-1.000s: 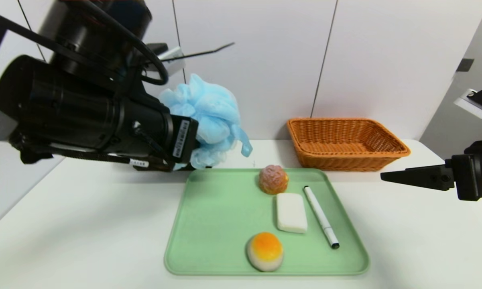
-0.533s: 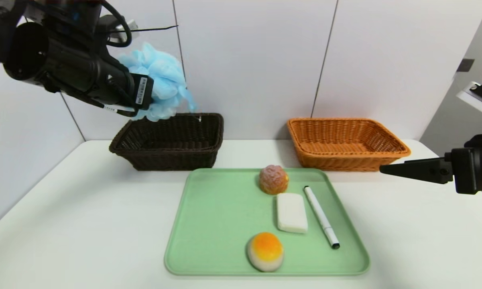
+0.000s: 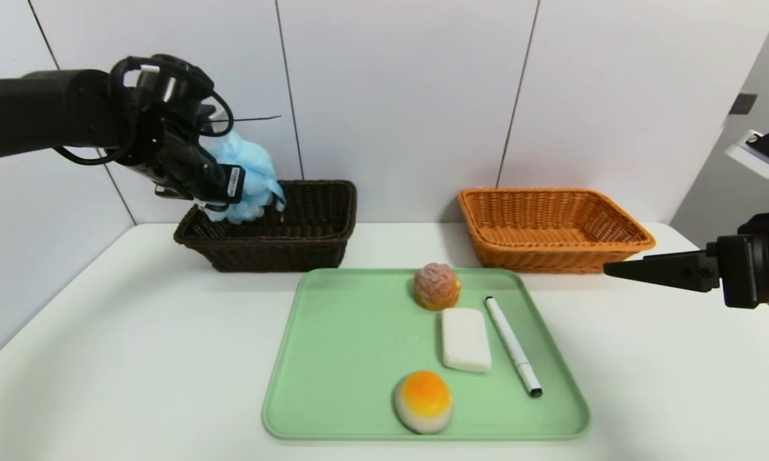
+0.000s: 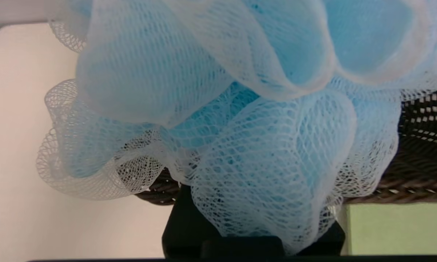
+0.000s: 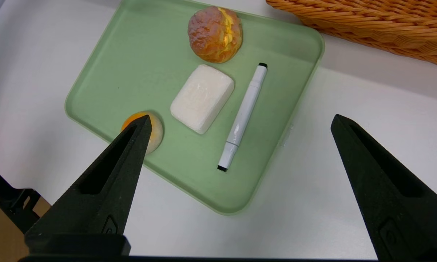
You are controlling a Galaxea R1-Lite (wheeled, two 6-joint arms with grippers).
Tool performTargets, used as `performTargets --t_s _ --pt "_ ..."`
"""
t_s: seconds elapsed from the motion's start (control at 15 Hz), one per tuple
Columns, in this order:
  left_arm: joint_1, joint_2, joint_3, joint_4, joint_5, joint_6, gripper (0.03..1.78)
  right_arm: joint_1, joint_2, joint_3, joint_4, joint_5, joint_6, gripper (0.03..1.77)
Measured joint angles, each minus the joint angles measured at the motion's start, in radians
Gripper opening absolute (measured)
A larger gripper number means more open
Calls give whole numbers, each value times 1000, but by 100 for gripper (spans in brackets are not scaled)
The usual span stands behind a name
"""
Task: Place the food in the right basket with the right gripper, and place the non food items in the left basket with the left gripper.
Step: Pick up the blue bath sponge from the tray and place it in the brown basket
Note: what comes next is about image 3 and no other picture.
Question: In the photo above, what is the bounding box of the dark brown wicker basket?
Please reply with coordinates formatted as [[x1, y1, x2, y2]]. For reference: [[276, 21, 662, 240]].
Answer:
[[174, 180, 358, 273]]

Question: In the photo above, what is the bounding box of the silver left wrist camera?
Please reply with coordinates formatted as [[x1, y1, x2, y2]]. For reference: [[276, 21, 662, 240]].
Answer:
[[138, 64, 179, 106]]

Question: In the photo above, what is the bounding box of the white soap bar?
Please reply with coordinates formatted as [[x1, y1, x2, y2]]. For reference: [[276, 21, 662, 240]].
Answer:
[[441, 307, 492, 373]]

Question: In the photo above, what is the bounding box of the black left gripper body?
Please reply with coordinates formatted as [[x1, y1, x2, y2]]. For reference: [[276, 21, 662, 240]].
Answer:
[[158, 131, 246, 211]]

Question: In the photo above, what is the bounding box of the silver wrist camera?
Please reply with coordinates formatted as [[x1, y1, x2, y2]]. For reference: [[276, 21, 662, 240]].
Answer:
[[138, 64, 179, 106], [725, 120, 769, 188]]

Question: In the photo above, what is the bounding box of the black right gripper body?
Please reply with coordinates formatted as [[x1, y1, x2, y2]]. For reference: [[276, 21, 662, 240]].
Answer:
[[716, 220, 769, 309]]

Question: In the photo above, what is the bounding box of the white marker pen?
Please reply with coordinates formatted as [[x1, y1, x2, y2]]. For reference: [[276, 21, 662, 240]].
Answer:
[[484, 296, 543, 398]]

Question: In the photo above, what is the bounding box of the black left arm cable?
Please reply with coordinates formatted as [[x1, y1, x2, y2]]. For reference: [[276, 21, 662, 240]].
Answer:
[[54, 54, 235, 167]]

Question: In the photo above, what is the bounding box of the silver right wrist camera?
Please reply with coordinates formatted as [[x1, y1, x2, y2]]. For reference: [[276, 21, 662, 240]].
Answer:
[[725, 120, 769, 188]]

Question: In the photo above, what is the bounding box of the brown cream puff bun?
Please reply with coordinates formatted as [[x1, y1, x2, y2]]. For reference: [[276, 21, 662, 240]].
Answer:
[[413, 263, 462, 312]]

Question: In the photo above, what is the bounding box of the orange and white egg bun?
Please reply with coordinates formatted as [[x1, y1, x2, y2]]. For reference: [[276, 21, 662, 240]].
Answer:
[[394, 370, 454, 435]]

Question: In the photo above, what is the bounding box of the light blue bath loofah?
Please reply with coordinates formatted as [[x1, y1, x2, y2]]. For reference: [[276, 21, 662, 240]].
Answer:
[[202, 131, 287, 225]]

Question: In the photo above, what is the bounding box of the light green plastic tray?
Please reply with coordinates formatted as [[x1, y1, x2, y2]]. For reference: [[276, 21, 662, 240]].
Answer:
[[263, 268, 591, 441]]

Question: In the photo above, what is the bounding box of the orange wicker basket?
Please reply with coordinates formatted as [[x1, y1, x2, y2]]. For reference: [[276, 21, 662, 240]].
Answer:
[[457, 188, 656, 275]]

